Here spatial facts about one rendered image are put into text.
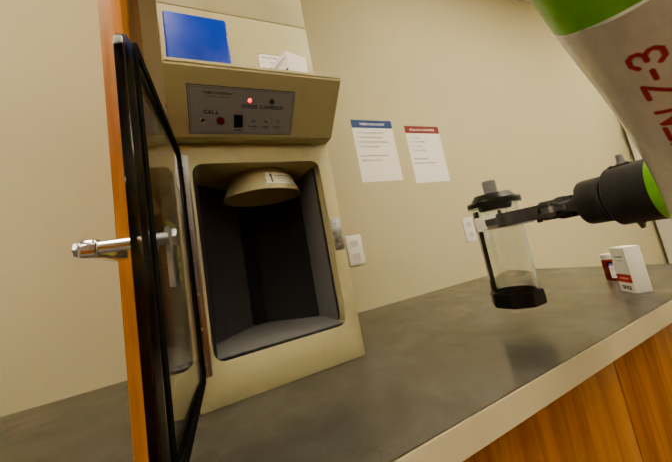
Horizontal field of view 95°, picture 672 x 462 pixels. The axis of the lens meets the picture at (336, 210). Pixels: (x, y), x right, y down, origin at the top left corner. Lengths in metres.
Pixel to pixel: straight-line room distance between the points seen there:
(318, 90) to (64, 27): 0.88
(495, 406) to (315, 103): 0.58
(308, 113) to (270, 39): 0.23
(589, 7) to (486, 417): 0.43
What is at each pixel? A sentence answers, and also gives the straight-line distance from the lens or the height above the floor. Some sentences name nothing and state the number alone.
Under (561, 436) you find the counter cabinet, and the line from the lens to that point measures 0.67.
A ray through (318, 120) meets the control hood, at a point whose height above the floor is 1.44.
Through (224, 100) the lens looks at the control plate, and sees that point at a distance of 0.62.
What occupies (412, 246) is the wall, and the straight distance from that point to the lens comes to 1.34.
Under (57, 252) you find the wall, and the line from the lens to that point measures 1.09.
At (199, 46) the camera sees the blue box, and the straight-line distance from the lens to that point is 0.63.
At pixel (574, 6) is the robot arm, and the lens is 0.32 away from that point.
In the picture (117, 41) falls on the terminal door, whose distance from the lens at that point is 0.36.
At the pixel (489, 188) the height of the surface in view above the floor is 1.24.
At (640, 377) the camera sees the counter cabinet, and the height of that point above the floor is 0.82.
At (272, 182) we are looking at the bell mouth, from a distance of 0.67.
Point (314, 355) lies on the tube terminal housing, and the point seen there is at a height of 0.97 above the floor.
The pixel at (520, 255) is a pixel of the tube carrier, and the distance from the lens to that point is 0.73.
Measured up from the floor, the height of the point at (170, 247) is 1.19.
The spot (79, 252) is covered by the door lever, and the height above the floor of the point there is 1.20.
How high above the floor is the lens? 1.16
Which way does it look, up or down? 8 degrees up
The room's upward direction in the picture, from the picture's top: 10 degrees counter-clockwise
